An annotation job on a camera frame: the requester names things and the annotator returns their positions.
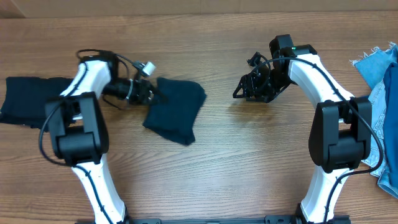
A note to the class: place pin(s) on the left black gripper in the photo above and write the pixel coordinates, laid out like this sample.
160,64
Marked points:
147,94

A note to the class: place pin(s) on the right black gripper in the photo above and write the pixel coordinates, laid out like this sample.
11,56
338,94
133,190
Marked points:
253,86

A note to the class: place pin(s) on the dark navy t-shirt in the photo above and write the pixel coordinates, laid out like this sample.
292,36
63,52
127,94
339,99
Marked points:
174,119

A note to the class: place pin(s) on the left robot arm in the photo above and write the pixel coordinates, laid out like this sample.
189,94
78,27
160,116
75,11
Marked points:
78,131

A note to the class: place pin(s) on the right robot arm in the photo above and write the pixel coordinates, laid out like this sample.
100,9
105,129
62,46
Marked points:
340,136

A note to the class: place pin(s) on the light blue denim jeans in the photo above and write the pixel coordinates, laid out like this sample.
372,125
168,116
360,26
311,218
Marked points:
372,68

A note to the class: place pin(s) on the folded black cloth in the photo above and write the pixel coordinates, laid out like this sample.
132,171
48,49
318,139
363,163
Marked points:
26,97

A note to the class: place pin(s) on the blue garment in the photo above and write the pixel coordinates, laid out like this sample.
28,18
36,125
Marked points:
390,122

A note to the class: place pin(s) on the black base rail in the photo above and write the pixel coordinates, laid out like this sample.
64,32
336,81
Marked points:
211,221

